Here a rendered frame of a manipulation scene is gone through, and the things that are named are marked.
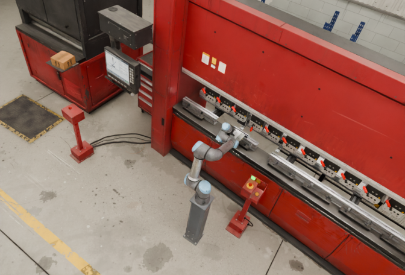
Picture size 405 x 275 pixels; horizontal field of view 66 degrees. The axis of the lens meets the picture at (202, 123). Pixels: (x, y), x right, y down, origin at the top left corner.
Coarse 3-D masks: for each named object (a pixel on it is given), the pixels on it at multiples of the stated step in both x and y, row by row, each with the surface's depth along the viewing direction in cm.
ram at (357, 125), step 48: (192, 48) 321; (240, 48) 283; (288, 48) 255; (240, 96) 312; (288, 96) 276; (336, 96) 247; (384, 96) 224; (336, 144) 269; (384, 144) 242; (384, 192) 263
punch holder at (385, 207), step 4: (388, 200) 265; (392, 200) 262; (384, 204) 270; (392, 204) 264; (396, 204) 261; (400, 204) 259; (384, 208) 270; (388, 208) 268; (392, 208) 265; (396, 208) 263; (400, 208) 261; (404, 208) 258; (388, 212) 270; (392, 212) 267; (396, 212) 265; (400, 212) 263; (404, 212) 260; (396, 216) 267; (400, 216) 264
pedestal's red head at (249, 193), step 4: (248, 180) 324; (252, 180) 325; (260, 180) 319; (256, 184) 322; (260, 184) 322; (244, 188) 317; (248, 188) 317; (252, 188) 318; (256, 188) 323; (240, 192) 323; (244, 192) 320; (248, 192) 316; (252, 192) 319; (260, 192) 321; (244, 196) 323; (248, 196) 319; (252, 196) 320; (256, 196) 321; (260, 196) 309; (252, 200) 319; (256, 200) 317
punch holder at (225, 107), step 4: (220, 96) 331; (220, 100) 333; (224, 100) 329; (228, 100) 325; (224, 104) 332; (228, 104) 328; (232, 104) 328; (224, 108) 335; (228, 108) 331; (228, 112) 334
